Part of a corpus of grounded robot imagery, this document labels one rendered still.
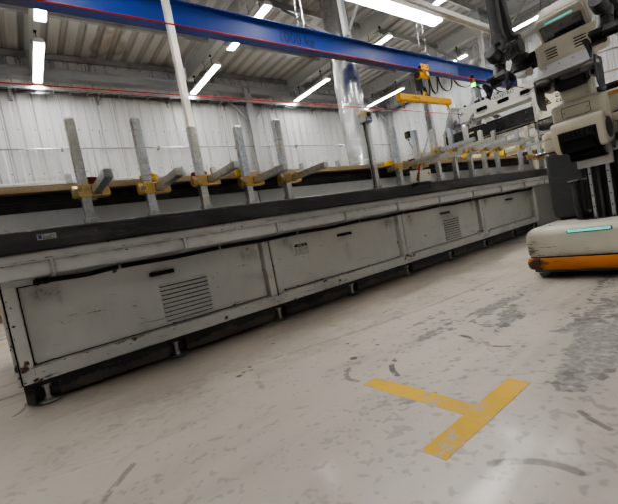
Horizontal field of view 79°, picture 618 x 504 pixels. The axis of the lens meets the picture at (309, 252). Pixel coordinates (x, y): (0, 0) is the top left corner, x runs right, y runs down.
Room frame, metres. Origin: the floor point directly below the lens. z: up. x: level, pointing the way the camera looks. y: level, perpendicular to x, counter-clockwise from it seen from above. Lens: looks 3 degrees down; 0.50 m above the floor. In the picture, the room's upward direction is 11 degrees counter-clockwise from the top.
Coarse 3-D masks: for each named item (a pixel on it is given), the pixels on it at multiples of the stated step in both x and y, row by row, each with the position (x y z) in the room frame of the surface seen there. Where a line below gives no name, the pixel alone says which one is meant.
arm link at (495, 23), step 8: (488, 0) 1.93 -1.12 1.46; (496, 0) 1.92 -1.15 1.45; (488, 8) 1.93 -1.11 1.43; (496, 8) 1.91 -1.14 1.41; (488, 16) 1.94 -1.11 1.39; (496, 16) 1.91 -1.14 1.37; (496, 24) 1.91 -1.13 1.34; (496, 32) 1.92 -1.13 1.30; (496, 40) 1.92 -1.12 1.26; (504, 40) 1.90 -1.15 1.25; (504, 48) 1.90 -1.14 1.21
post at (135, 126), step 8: (136, 120) 1.68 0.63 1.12; (136, 128) 1.68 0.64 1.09; (136, 136) 1.67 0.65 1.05; (136, 144) 1.67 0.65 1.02; (144, 144) 1.69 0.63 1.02; (136, 152) 1.69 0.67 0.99; (144, 152) 1.69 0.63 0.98; (144, 160) 1.68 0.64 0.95; (144, 168) 1.68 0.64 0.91; (144, 176) 1.67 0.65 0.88; (152, 200) 1.68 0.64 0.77; (152, 208) 1.68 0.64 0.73
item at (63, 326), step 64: (128, 192) 1.83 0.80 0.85; (192, 192) 2.02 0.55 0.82; (256, 192) 2.25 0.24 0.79; (320, 192) 2.54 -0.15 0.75; (192, 256) 2.01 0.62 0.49; (256, 256) 2.24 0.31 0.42; (320, 256) 2.52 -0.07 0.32; (384, 256) 2.90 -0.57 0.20; (448, 256) 3.38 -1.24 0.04; (64, 320) 1.64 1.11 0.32; (128, 320) 1.79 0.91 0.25; (192, 320) 1.93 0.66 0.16; (256, 320) 2.18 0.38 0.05; (64, 384) 1.60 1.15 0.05
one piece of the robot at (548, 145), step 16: (544, 144) 2.25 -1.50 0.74; (560, 160) 2.19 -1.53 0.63; (560, 176) 2.20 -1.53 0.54; (576, 176) 2.13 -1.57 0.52; (592, 176) 2.04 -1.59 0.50; (608, 176) 1.97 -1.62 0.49; (560, 192) 2.21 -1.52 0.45; (576, 192) 2.09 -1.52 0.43; (592, 192) 2.04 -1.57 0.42; (608, 192) 1.99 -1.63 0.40; (560, 208) 2.22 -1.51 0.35; (576, 208) 2.10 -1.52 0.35; (592, 208) 2.06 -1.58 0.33; (608, 208) 2.00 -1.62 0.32
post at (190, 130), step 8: (192, 128) 1.83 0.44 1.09; (192, 136) 1.83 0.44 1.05; (192, 144) 1.82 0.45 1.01; (192, 152) 1.83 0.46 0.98; (192, 160) 1.84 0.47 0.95; (200, 160) 1.83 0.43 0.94; (200, 168) 1.83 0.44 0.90; (200, 192) 1.83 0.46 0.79; (208, 192) 1.84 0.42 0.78; (200, 200) 1.84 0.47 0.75; (208, 200) 1.83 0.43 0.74
